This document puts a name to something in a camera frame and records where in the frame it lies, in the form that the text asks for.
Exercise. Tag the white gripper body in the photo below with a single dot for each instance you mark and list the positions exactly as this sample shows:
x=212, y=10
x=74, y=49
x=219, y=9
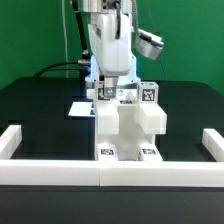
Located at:
x=112, y=55

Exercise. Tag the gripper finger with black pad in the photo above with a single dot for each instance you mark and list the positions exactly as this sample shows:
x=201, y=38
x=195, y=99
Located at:
x=110, y=84

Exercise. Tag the white tagged cube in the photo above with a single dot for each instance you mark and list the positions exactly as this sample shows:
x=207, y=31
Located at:
x=147, y=92
x=99, y=93

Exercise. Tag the white chair back frame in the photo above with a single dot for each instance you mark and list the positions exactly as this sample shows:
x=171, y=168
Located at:
x=151, y=117

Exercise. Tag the white chair seat part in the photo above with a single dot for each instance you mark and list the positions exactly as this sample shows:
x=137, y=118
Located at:
x=128, y=140

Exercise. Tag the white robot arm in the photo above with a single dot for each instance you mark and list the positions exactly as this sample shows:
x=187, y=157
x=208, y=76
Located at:
x=146, y=43

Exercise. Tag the white marker base sheet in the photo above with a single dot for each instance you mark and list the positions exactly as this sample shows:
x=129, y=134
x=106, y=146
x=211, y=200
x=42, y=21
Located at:
x=82, y=109

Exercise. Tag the black cable post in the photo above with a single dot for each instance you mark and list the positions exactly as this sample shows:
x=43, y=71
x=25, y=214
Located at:
x=84, y=62

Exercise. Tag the white U-shaped fence wall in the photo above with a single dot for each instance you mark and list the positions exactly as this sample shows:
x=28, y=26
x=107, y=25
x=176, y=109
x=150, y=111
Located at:
x=98, y=173

